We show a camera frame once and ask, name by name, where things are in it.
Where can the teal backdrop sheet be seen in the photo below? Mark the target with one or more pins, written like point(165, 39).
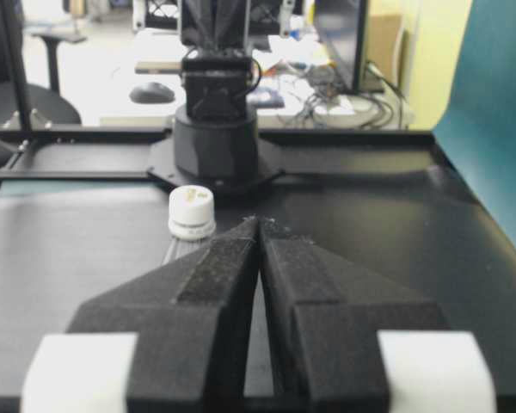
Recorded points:
point(478, 129)

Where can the black computer mouse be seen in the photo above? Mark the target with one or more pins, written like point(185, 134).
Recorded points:
point(152, 93)

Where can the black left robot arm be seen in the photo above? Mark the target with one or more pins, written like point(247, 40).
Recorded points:
point(214, 140)

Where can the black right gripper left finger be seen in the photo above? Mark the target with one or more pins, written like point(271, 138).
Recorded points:
point(172, 340)

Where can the clear plastic bottle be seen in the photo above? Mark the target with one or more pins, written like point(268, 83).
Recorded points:
point(179, 248)

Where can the white bottle cap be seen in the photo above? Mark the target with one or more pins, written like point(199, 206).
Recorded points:
point(191, 213)

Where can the black office chair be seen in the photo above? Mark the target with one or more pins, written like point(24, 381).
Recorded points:
point(47, 101)

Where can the black computer monitor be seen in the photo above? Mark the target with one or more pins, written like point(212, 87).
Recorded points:
point(342, 28)

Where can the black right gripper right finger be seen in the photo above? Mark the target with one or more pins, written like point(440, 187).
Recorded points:
point(350, 340)

